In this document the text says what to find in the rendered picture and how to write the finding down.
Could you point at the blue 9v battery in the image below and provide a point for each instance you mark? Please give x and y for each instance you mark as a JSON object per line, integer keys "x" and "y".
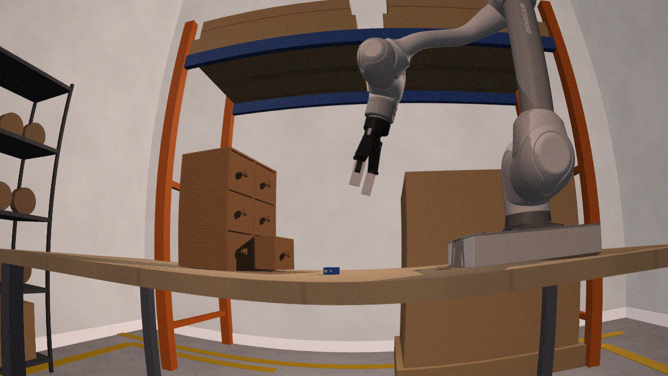
{"x": 331, "y": 271}

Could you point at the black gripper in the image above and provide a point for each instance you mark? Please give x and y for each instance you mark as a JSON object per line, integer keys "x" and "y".
{"x": 370, "y": 146}

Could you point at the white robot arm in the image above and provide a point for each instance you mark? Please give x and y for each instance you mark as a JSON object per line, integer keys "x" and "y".
{"x": 540, "y": 161}

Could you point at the brown wooden chest of drawers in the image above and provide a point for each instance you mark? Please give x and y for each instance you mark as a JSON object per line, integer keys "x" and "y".
{"x": 203, "y": 209}

